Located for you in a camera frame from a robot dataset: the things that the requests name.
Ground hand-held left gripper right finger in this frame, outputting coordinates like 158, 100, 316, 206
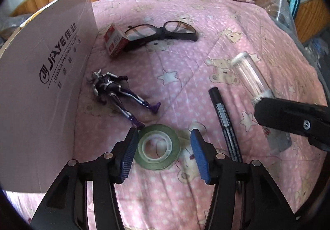
189, 128, 301, 230

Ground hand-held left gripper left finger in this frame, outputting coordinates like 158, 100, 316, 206
29, 127, 140, 230

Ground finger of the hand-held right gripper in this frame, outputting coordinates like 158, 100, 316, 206
254, 97, 330, 153

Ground green tape roll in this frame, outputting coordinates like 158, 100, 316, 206
134, 124, 181, 170

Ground clear plastic tube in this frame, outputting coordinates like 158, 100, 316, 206
231, 51, 292, 156

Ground white cardboard box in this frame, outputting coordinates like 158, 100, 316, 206
0, 0, 98, 193

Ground black marker pen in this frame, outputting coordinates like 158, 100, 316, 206
209, 87, 244, 164

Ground purple silver action figure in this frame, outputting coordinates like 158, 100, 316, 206
88, 68, 162, 129

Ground pink bear print blanket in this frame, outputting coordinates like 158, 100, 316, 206
5, 0, 330, 230

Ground small red white box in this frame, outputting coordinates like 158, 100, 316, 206
104, 24, 130, 58

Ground clear plastic bag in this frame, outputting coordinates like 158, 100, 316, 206
0, 11, 34, 40

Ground black frame glasses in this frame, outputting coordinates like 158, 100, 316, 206
124, 21, 199, 52

